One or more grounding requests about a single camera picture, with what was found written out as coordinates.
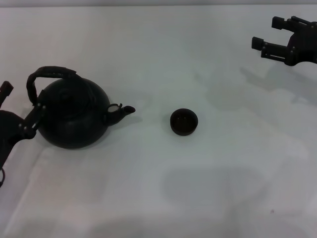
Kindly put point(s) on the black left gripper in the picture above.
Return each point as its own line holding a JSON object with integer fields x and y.
{"x": 11, "y": 129}

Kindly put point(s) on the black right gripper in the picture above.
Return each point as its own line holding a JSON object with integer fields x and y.
{"x": 303, "y": 45}

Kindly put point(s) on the black round teapot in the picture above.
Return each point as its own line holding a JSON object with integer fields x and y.
{"x": 71, "y": 124}

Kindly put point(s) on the small dark brown teacup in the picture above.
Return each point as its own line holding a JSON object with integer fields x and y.
{"x": 183, "y": 122}

